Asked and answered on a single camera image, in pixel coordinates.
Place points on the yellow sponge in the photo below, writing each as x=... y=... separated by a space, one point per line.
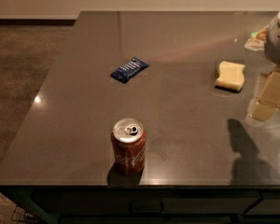
x=230 y=76

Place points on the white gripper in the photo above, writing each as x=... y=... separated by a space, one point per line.
x=278 y=46

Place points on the dark cabinet drawers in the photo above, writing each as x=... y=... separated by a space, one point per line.
x=103 y=205

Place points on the red coke can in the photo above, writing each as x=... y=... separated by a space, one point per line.
x=129 y=138

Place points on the blue snack bag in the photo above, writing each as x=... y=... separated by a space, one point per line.
x=129 y=70

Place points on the colourful snack wrapper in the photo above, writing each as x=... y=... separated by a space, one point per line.
x=257 y=40

